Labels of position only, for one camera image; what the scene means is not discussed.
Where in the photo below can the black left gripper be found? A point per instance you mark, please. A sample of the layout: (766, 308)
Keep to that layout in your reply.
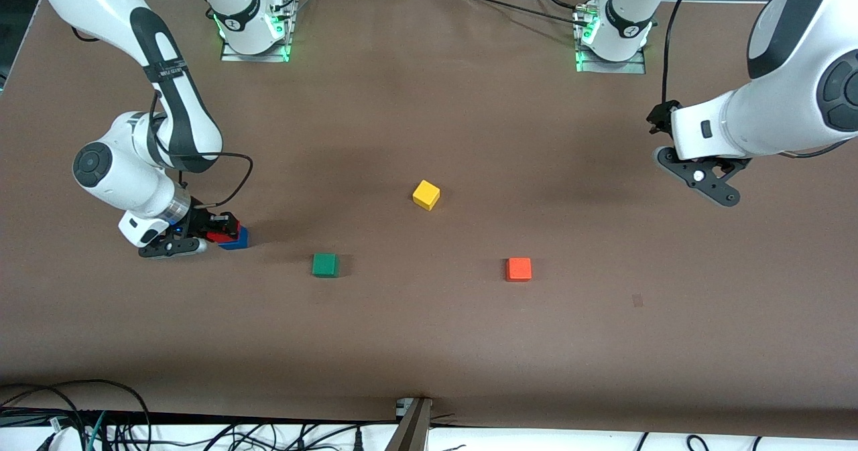
(659, 118)

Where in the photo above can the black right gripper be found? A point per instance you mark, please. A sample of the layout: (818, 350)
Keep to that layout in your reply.
(200, 218)

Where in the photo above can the red block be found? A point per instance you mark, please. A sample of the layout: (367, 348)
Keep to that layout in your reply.
(218, 238)

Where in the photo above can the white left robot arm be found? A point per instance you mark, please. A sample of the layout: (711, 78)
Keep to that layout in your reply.
(791, 102)

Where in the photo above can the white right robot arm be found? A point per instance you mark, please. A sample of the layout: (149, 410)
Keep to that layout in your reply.
(167, 102)

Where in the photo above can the blue block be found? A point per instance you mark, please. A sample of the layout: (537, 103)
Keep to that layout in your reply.
(236, 244)

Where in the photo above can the green block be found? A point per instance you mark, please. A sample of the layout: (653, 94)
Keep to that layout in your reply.
(325, 265)

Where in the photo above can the orange block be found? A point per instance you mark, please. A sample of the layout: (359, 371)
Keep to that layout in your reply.
(519, 269)

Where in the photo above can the yellow block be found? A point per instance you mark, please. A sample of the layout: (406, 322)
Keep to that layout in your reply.
(426, 195)

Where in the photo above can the small clear tape patch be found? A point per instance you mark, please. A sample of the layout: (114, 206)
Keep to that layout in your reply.
(637, 300)

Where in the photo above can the aluminium profile bar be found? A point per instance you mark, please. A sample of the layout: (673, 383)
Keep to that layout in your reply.
(412, 431)

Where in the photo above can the aluminium left arm base plate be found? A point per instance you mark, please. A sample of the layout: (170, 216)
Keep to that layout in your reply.
(617, 68)

